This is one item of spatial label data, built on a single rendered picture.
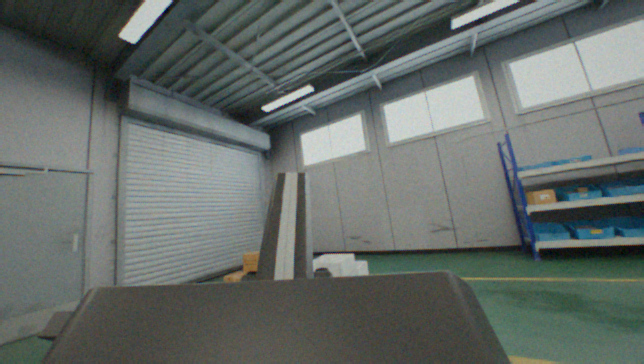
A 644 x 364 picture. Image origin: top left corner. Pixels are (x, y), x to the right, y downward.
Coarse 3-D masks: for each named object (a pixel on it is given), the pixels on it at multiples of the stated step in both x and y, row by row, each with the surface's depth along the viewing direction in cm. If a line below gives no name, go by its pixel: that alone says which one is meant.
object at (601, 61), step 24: (624, 24) 319; (552, 48) 360; (576, 48) 343; (600, 48) 330; (624, 48) 317; (528, 72) 374; (552, 72) 358; (576, 72) 343; (600, 72) 328; (624, 72) 315; (528, 96) 372; (552, 96) 356; (576, 96) 341
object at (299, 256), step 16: (304, 176) 11; (304, 192) 10; (304, 208) 9; (288, 224) 8; (304, 224) 8; (288, 240) 7; (304, 240) 7; (288, 256) 7; (304, 256) 7; (288, 272) 7; (304, 272) 7; (320, 272) 7
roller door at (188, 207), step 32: (128, 128) 359; (160, 128) 401; (128, 160) 351; (160, 160) 396; (192, 160) 450; (224, 160) 518; (256, 160) 612; (128, 192) 343; (160, 192) 385; (192, 192) 437; (224, 192) 502; (256, 192) 589; (128, 224) 336; (160, 224) 377; (192, 224) 425; (224, 224) 489; (256, 224) 571; (128, 256) 328; (160, 256) 366; (192, 256) 414; (224, 256) 473
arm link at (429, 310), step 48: (96, 288) 5; (144, 288) 5; (192, 288) 5; (240, 288) 5; (288, 288) 5; (336, 288) 5; (384, 288) 5; (432, 288) 5; (48, 336) 5; (96, 336) 4; (144, 336) 4; (192, 336) 4; (240, 336) 4; (288, 336) 4; (336, 336) 4; (384, 336) 4; (432, 336) 4; (480, 336) 5
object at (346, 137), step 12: (348, 120) 545; (360, 120) 529; (312, 132) 597; (324, 132) 578; (336, 132) 559; (348, 132) 542; (360, 132) 526; (312, 144) 594; (324, 144) 575; (336, 144) 557; (348, 144) 539; (360, 144) 524; (312, 156) 591; (324, 156) 572; (336, 156) 554
